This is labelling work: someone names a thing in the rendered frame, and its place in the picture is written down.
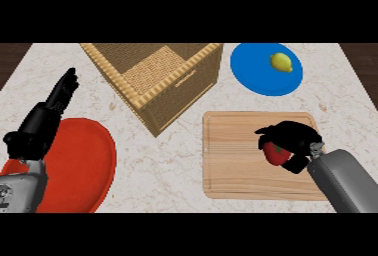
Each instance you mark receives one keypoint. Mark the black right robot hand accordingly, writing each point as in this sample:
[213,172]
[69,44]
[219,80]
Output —
[292,135]

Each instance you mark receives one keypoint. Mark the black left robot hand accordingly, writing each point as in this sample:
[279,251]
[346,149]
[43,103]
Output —
[37,130]

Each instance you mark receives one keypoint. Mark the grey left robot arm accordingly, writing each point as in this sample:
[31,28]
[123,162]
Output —
[22,190]

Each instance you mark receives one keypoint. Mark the wooden cutting board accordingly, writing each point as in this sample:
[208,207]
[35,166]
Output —
[236,160]

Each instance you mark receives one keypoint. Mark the wicker basket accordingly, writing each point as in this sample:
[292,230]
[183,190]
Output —
[157,83]

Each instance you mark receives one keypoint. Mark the red plate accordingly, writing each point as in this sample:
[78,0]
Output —
[78,166]

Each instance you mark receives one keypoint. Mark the blue plate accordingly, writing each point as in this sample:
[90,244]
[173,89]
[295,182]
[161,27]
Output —
[260,75]

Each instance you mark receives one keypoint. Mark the yellow lemon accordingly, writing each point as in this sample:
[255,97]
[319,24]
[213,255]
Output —
[281,62]

